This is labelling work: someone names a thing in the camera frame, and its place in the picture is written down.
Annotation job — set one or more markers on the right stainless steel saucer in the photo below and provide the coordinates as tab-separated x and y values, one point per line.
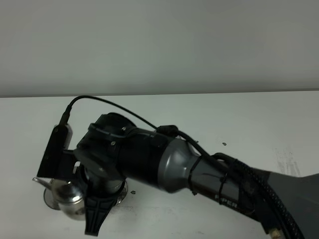
123	194

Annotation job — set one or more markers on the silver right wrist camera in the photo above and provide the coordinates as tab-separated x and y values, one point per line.
68	137

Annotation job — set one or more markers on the left stainless steel saucer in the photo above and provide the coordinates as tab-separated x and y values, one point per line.
49	200

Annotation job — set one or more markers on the stainless steel saucer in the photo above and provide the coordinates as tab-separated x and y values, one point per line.
49	200
123	194

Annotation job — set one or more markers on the stainless steel teapot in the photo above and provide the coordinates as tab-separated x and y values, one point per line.
68	195

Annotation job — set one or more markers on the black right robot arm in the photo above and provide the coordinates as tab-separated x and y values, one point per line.
170	160

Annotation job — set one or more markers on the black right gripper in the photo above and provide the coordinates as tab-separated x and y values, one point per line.
92	165

